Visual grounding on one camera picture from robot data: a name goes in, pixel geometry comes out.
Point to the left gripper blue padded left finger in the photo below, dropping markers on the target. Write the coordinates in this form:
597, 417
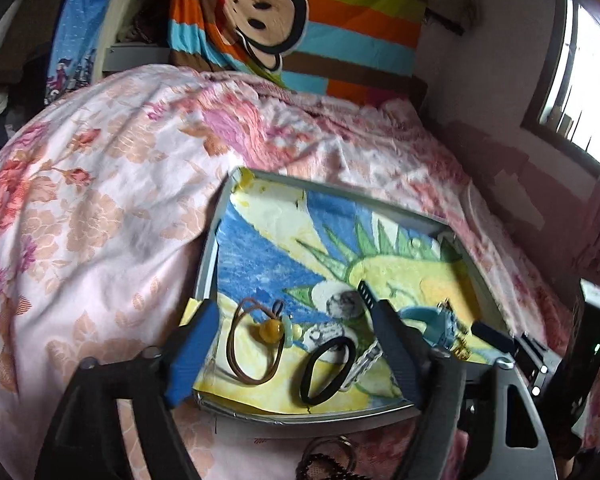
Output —
85, 438

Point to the barred window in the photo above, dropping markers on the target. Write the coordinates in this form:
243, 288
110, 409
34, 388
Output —
564, 110

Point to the grey tray box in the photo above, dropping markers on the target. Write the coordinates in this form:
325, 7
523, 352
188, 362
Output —
330, 309

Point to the dinosaur drawing paper liner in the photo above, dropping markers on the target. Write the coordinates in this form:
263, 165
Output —
330, 279

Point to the blue kids smartwatch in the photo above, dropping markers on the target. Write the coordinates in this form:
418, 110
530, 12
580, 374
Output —
440, 321

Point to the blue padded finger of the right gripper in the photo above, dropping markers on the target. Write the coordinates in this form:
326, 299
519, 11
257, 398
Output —
498, 340

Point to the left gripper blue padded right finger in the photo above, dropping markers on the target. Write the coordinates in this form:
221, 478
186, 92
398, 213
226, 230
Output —
506, 437

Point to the blue dotted wardrobe curtain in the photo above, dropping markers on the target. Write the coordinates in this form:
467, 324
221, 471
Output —
74, 46

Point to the striped monkey blanket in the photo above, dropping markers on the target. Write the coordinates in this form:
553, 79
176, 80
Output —
362, 51

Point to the floral pink bedsheet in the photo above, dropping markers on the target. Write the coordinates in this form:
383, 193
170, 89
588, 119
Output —
107, 196

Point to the red cord gold pendant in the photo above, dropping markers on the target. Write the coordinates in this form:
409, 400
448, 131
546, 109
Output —
457, 339

